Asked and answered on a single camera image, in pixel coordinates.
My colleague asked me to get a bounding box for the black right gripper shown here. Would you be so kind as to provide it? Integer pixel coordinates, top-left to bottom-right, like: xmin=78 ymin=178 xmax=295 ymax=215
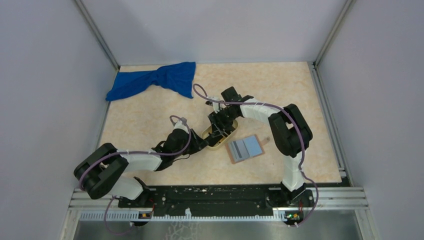
xmin=208 ymin=107 xmax=239 ymax=138

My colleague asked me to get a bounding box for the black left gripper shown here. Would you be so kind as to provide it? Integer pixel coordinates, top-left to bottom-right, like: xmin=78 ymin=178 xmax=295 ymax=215
xmin=173 ymin=128 xmax=210 ymax=159

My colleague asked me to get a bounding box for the beige oval plastic tray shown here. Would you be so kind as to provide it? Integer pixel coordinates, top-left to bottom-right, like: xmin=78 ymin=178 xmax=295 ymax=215
xmin=201 ymin=120 xmax=239 ymax=151

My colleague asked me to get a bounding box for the silver VIP card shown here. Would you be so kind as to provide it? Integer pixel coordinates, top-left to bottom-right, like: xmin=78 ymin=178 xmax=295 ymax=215
xmin=228 ymin=139 xmax=250 ymax=163

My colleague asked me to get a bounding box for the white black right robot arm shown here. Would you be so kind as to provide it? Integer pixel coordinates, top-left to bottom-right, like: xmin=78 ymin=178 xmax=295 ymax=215
xmin=205 ymin=87 xmax=313 ymax=206

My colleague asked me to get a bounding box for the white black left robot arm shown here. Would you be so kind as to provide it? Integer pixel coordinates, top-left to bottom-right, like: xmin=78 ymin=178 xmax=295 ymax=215
xmin=73 ymin=128 xmax=212 ymax=207

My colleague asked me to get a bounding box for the blue cloth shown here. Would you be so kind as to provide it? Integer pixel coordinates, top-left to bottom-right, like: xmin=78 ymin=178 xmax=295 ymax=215
xmin=105 ymin=62 xmax=196 ymax=102

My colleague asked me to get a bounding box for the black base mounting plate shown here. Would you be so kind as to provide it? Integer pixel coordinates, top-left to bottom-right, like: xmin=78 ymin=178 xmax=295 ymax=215
xmin=118 ymin=183 xmax=315 ymax=217

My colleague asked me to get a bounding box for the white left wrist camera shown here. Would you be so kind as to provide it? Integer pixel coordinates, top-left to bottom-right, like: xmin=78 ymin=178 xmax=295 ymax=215
xmin=169 ymin=115 xmax=190 ymax=134

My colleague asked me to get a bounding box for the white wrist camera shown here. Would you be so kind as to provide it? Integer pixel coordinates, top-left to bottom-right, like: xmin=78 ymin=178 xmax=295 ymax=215
xmin=169 ymin=115 xmax=190 ymax=134
xmin=205 ymin=96 xmax=223 ymax=113

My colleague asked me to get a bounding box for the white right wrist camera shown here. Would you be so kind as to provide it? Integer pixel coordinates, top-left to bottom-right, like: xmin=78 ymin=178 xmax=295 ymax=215
xmin=205 ymin=96 xmax=223 ymax=113

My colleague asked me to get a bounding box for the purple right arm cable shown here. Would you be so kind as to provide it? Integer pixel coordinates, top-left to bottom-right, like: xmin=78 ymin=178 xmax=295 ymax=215
xmin=192 ymin=83 xmax=320 ymax=228

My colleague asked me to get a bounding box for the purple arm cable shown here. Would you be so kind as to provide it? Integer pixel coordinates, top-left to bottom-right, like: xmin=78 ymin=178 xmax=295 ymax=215
xmin=192 ymin=83 xmax=320 ymax=228
xmin=77 ymin=114 xmax=193 ymax=236

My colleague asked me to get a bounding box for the white slotted cable duct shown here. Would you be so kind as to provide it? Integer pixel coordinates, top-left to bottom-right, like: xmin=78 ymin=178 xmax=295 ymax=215
xmin=79 ymin=208 xmax=289 ymax=222

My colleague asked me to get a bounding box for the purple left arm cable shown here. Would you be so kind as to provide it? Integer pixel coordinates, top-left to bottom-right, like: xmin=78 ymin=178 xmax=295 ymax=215
xmin=77 ymin=114 xmax=193 ymax=236

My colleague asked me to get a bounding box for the aluminium front rail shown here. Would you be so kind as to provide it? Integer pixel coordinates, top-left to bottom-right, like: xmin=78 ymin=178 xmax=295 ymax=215
xmin=69 ymin=185 xmax=369 ymax=210

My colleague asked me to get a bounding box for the aluminium corner post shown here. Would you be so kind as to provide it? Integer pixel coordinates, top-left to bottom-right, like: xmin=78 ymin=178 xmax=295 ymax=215
xmin=72 ymin=0 xmax=121 ymax=72
xmin=313 ymin=0 xmax=357 ymax=69

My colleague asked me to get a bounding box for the aluminium right corner post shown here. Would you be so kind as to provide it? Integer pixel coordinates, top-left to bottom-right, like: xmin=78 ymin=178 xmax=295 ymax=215
xmin=313 ymin=0 xmax=357 ymax=69

